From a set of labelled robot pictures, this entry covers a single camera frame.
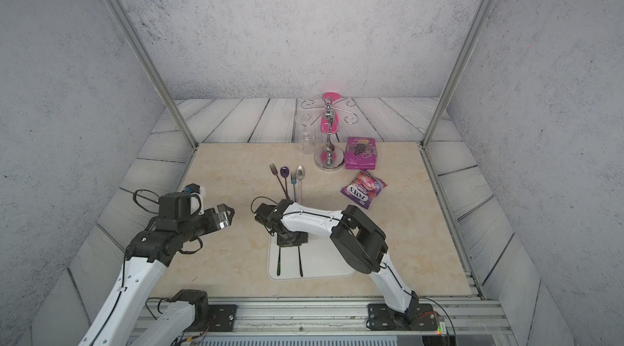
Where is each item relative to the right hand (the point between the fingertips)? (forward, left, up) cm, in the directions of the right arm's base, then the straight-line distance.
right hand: (293, 243), depth 87 cm
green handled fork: (-8, +4, -1) cm, 9 cm away
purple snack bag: (+39, -27, +5) cm, 47 cm away
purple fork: (+33, +11, -1) cm, 35 cm away
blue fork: (+29, +3, -2) cm, 29 cm away
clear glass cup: (+38, -4, +13) cm, 40 cm away
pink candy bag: (+23, -27, 0) cm, 36 cm away
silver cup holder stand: (+41, -13, -1) cm, 43 cm away
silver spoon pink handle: (+31, 0, 0) cm, 31 cm away
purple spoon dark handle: (+32, +7, +1) cm, 33 cm away
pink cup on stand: (+42, -13, +20) cm, 48 cm away
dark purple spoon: (-6, -3, -2) cm, 7 cm away
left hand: (+2, +19, +17) cm, 26 cm away
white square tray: (-4, -9, -3) cm, 10 cm away
